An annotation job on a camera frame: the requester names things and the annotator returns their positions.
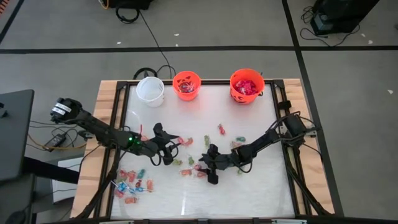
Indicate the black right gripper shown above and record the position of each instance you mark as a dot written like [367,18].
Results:
[225,160]

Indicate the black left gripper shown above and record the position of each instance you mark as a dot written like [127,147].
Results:
[152,146]

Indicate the blue lollipop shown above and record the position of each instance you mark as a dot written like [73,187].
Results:
[184,89]
[134,189]
[122,186]

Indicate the red Skittles candy pack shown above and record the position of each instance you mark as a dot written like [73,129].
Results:
[246,91]
[252,87]
[239,85]

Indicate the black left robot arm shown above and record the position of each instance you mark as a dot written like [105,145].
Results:
[93,124]

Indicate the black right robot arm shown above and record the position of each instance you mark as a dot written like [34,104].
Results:
[273,137]

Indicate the pink gummy in clear wrapper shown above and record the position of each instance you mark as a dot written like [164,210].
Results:
[198,167]
[180,140]
[119,193]

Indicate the teal gummy in clear wrapper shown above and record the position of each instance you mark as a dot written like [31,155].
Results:
[141,173]
[240,139]

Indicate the red gummy in clear wrapper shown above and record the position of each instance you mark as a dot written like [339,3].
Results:
[123,173]
[221,129]
[138,183]

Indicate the orange angry-face pumpkin bucket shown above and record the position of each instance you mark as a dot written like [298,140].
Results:
[186,96]

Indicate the white plastic bucket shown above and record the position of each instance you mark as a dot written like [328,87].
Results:
[150,90]

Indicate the orange smiling pumpkin bucket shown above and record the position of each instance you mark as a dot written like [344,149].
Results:
[247,99]

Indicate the wooden table board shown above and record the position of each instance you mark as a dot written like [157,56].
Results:
[105,93]

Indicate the white box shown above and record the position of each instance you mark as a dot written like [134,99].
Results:
[66,183]

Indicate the black power adapter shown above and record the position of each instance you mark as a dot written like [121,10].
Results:
[56,140]

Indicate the black desk foot beam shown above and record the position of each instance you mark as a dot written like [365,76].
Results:
[51,171]

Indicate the black floor box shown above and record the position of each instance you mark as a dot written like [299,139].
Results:
[130,3]

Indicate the grey desk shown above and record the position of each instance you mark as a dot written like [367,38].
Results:
[15,133]

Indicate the black equipment case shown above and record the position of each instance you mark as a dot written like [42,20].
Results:
[342,12]

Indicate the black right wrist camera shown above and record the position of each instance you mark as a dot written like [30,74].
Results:
[213,150]

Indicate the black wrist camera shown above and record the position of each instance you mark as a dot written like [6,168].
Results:
[158,129]
[213,150]

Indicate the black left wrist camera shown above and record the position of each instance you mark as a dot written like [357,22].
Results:
[158,129]

